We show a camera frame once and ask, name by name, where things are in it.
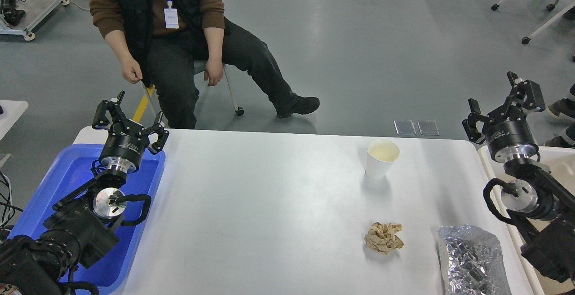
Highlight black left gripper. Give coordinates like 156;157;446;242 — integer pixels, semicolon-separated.
92;91;170;172

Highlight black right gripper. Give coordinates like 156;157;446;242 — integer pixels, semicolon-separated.
462;71;546;163

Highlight white paper cup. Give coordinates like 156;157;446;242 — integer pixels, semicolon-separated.
365;139;400;180

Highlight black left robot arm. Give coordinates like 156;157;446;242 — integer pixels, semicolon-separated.
0;91;170;295

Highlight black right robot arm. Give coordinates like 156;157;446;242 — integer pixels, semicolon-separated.
462;71;575;282

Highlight black shoes at right edge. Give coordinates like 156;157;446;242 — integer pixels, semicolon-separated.
544;84;575;149

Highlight right floor plate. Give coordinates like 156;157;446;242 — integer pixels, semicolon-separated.
417;120;440;136

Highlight floor plate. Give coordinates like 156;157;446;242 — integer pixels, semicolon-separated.
417;120;440;136
394;120;417;136

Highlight white rolling chair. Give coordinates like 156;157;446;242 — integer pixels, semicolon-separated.
140;60;245;123

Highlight left floor plate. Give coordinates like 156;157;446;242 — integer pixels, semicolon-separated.
394;120;417;136

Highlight seated person brown sweater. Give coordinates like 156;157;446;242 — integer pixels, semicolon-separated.
89;0;320;129

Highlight white side table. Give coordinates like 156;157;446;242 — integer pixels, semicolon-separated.
0;99;29;140

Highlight blue plastic bin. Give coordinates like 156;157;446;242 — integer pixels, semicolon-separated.
1;144;166;295

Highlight silver foil bag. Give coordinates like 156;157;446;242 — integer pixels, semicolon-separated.
438;224;512;295

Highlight metal cart with equipment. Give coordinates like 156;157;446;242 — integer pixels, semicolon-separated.
0;0;70;41

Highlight crumpled brown paper ball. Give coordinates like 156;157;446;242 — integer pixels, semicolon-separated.
364;222;404;254

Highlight black cables at left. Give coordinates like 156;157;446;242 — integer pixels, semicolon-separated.
0;172;23;237

